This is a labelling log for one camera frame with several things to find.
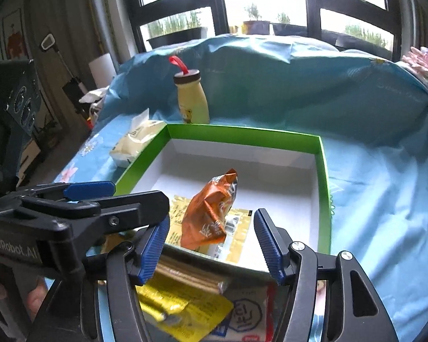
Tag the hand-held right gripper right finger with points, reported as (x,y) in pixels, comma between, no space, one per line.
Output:
(268,244)

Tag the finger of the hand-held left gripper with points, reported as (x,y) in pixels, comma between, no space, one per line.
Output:
(128,205)
(89,189)

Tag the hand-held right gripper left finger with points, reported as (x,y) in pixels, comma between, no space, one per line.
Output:
(151,253)

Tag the yellow snack packet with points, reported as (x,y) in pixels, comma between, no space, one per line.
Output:
(238,235)
(185,310)

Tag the clear cracker packet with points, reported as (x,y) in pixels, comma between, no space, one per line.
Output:
(189,274)

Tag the green cardboard box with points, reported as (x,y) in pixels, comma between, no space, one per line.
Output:
(271,185)

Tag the orange snack bag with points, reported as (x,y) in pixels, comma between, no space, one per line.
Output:
(208,213)

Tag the white and red snack packet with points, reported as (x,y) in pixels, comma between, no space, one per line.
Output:
(249,315)

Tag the person's left hand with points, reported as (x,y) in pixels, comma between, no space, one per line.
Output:
(35,299)

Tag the white tissue pack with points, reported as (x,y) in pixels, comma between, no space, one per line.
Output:
(135,142)

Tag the crumpled white paper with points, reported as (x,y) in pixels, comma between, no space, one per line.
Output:
(92,98)

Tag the black device with dials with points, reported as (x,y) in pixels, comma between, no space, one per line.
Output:
(17,96)

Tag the white cylinder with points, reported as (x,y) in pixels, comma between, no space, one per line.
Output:
(101,69)

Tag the blue floral blanket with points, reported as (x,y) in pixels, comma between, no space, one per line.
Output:
(370,156)

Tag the phone holder on stick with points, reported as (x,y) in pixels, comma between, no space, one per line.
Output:
(48,42)

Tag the long dark planter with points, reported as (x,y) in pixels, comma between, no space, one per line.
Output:
(174,37)

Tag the small dark planter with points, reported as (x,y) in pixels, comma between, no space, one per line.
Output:
(255,27)

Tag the pink cloth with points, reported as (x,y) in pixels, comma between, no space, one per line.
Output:
(426,64)

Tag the framed wall picture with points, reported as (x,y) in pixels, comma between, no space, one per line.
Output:
(14,37)

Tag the black window frame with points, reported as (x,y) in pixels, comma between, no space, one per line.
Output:
(221,3)

